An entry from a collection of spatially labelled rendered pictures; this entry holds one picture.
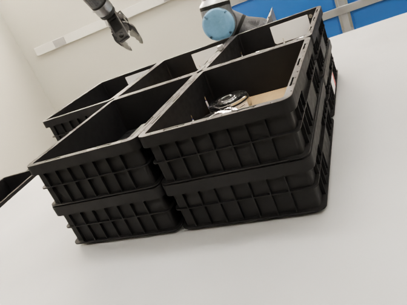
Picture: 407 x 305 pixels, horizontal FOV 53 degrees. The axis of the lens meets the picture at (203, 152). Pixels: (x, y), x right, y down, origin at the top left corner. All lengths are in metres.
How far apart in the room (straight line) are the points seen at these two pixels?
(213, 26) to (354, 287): 1.14
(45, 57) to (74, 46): 0.41
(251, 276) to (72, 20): 4.26
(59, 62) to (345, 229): 4.49
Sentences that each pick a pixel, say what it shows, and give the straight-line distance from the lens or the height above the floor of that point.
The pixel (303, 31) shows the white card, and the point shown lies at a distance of 1.43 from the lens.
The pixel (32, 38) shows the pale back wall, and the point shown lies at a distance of 5.08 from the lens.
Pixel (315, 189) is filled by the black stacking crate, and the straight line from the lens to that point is 0.75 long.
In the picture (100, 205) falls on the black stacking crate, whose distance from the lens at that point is 0.91.
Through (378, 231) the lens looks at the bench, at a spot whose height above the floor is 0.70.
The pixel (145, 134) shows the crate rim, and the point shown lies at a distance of 0.77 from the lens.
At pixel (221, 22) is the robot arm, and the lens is 1.56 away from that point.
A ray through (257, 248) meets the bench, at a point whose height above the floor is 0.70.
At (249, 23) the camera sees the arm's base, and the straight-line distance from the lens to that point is 1.71.
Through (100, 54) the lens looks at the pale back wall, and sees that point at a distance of 4.70.
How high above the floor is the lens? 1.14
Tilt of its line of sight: 21 degrees down
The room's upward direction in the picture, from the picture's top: 23 degrees counter-clockwise
